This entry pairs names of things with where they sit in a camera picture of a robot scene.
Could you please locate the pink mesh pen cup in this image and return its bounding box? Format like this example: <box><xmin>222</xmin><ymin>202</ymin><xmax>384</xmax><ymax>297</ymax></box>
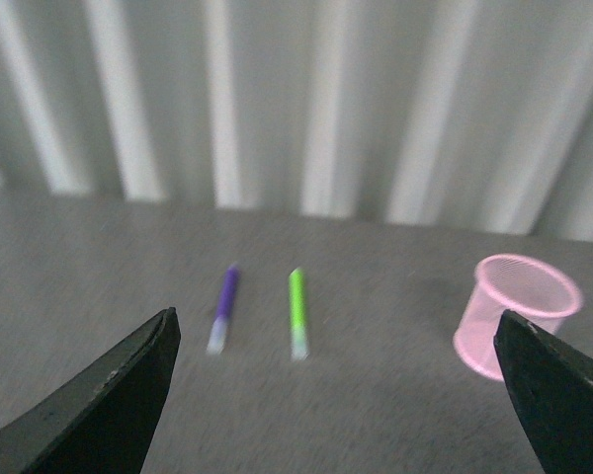
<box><xmin>453</xmin><ymin>254</ymin><xmax>583</xmax><ymax>381</ymax></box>

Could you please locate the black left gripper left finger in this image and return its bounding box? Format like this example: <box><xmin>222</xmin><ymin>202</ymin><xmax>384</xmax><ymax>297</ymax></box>
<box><xmin>0</xmin><ymin>307</ymin><xmax>181</xmax><ymax>473</ymax></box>

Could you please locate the green marker pen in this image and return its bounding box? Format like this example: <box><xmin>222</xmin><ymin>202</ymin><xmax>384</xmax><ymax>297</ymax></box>
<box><xmin>289</xmin><ymin>268</ymin><xmax>309</xmax><ymax>360</ymax></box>

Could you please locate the white pleated curtain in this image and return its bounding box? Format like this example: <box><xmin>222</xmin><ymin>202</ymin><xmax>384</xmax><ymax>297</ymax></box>
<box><xmin>0</xmin><ymin>1</ymin><xmax>593</xmax><ymax>241</ymax></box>

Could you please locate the purple marker pen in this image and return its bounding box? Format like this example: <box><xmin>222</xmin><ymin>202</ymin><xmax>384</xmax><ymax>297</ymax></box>
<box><xmin>207</xmin><ymin>265</ymin><xmax>240</xmax><ymax>355</ymax></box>

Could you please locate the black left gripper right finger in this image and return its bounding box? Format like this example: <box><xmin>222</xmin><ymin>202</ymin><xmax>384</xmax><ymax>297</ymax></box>
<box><xmin>493</xmin><ymin>310</ymin><xmax>593</xmax><ymax>473</ymax></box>

